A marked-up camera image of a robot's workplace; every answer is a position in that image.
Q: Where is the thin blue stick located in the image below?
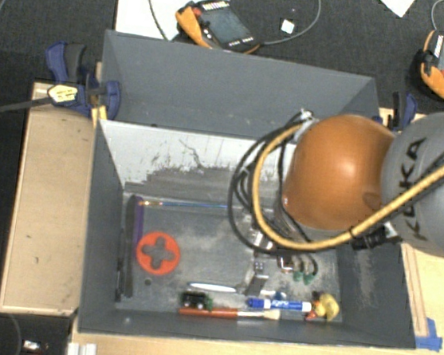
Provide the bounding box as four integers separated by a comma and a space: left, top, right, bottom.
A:
138, 194, 230, 217

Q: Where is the pale wood flat board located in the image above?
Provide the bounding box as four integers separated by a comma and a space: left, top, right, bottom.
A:
0, 80, 106, 323

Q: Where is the black cylinder on white bracket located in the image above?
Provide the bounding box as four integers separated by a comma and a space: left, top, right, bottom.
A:
350, 218, 401, 256

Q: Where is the white oval strip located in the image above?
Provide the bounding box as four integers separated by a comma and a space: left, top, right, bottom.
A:
185, 280, 238, 295

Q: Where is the black and green toy car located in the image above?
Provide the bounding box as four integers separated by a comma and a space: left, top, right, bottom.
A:
178, 288, 215, 313

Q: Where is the yellow toy duck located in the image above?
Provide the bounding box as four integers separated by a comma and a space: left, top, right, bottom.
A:
304, 289, 343, 325

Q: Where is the blue and white marker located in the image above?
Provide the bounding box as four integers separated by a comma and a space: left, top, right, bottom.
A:
245, 294, 313, 315

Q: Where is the orange disc with cross cutout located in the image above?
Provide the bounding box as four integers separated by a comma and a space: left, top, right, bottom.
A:
132, 228, 184, 278

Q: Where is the red-brown handled brush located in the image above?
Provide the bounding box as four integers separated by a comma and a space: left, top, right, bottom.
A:
177, 297, 283, 327

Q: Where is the grey metal bin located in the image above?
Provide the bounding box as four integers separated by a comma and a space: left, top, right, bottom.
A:
68, 28, 444, 355

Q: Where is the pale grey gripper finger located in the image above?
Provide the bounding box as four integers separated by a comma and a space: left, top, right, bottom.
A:
247, 259, 272, 300

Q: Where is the long black flat tool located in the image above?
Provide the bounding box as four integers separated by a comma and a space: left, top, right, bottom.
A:
112, 193, 148, 304

